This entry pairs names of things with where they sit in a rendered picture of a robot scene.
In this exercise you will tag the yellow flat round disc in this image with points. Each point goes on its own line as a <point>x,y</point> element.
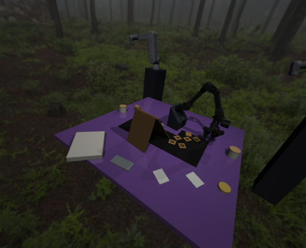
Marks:
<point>224,187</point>

